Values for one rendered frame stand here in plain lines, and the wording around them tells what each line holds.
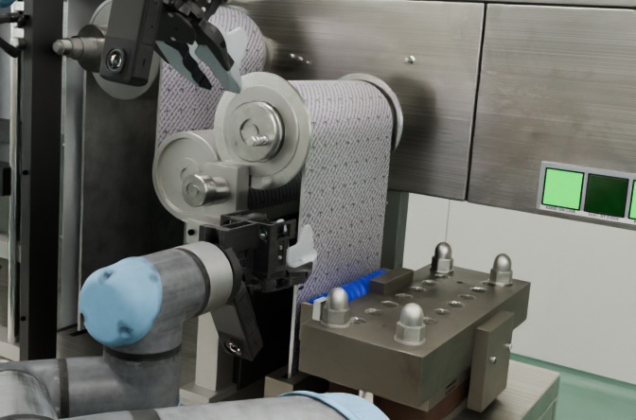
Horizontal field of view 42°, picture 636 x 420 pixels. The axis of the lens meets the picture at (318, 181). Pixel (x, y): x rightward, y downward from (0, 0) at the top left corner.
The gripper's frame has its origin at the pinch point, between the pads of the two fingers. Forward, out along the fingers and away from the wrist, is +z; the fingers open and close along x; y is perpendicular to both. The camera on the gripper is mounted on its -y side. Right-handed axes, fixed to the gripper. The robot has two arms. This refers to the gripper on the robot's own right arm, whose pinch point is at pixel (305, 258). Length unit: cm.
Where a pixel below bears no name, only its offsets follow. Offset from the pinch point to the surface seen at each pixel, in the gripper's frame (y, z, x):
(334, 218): 4.4, 6.3, -0.3
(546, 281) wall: -68, 263, 36
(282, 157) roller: 13.1, -3.4, 2.3
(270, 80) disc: 22.3, -3.2, 5.0
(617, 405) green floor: -109, 251, -2
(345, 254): -1.4, 10.3, -0.3
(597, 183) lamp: 11.0, 29.4, -28.6
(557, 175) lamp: 11.3, 29.4, -23.0
